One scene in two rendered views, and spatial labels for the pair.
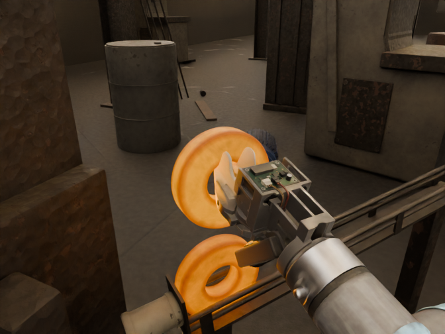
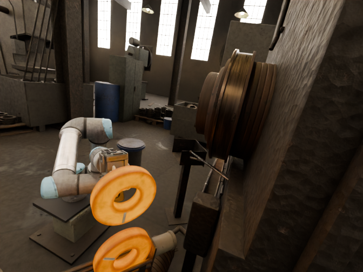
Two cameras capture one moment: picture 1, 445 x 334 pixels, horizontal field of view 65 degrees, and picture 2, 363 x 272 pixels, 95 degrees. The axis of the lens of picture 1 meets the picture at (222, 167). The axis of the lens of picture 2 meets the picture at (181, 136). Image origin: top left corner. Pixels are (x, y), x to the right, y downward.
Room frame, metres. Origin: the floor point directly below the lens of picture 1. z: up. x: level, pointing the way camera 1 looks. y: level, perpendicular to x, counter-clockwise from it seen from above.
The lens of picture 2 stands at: (0.84, 0.06, 1.20)
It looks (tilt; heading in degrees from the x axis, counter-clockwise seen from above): 18 degrees down; 171
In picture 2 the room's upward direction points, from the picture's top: 10 degrees clockwise
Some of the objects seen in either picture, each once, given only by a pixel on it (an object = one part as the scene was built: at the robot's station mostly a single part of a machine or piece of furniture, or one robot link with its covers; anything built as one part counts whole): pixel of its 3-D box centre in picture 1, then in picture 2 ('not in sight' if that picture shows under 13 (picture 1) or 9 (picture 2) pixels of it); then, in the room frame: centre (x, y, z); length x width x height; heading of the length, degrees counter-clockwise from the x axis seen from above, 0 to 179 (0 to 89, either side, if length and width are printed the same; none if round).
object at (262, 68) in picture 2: not in sight; (249, 113); (0.16, 0.44, 1.11); 0.47 x 0.10 x 0.47; 154
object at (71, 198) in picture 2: not in sight; (74, 189); (-0.21, -0.46, 0.37); 0.15 x 0.15 x 0.10
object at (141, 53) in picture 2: not in sight; (138, 69); (-7.97, -1.18, 1.36); 1.37 x 1.17 x 2.71; 54
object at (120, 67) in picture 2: not in sight; (126, 90); (-3.68, -0.82, 0.75); 0.70 x 0.48 x 1.50; 154
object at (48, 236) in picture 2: not in sight; (75, 215); (-0.21, -0.46, 0.13); 0.40 x 0.40 x 0.26; 64
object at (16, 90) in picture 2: not in sight; (49, 100); (-2.73, -2.06, 0.43); 1.23 x 0.93 x 0.87; 152
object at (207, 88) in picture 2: not in sight; (208, 104); (0.08, 0.28, 1.11); 0.28 x 0.06 x 0.28; 154
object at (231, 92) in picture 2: not in sight; (230, 109); (0.13, 0.37, 1.11); 0.47 x 0.06 x 0.47; 154
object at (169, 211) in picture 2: not in sight; (182, 181); (-0.41, 0.34, 0.36); 0.26 x 0.20 x 0.72; 9
